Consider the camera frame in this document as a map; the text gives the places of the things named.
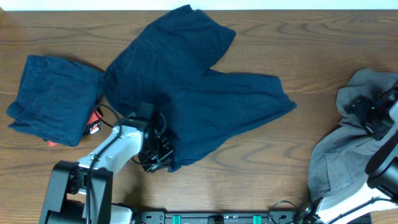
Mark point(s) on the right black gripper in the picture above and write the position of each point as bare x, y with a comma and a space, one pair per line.
358, 107

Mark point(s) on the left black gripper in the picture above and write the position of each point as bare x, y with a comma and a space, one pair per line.
165, 158

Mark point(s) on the grey shorts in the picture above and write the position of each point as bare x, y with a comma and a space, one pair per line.
338, 161

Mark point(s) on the navy blue shorts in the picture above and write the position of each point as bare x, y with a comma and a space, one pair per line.
170, 65
56, 98

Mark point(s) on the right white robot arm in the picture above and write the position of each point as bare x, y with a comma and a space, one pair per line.
378, 192

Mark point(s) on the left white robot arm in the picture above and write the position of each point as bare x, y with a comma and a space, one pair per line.
81, 191

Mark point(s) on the red clothing tag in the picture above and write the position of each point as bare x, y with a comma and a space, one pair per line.
94, 123

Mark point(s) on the folded navy blue shorts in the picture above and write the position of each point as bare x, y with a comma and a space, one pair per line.
56, 98

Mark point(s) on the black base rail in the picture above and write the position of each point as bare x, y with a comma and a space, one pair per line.
214, 217

